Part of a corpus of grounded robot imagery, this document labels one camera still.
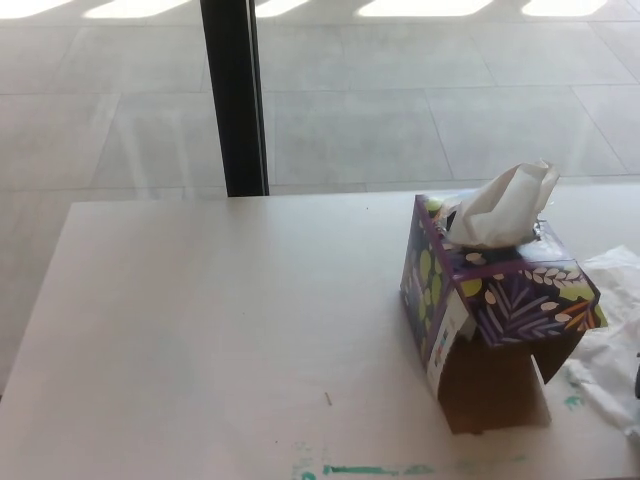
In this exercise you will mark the black window frame post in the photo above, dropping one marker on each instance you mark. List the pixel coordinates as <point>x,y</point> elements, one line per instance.
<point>230,100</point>

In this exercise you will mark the purple floral tissue box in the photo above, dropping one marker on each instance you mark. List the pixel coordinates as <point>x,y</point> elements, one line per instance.
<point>520,305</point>

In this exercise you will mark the crumpled white tissue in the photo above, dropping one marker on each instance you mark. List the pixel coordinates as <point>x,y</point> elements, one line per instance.
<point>490,215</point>

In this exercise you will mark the white pulled tissue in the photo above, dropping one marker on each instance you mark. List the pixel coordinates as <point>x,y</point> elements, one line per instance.
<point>615,300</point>

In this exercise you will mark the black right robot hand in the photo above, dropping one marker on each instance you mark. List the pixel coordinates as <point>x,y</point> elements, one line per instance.
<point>638,375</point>

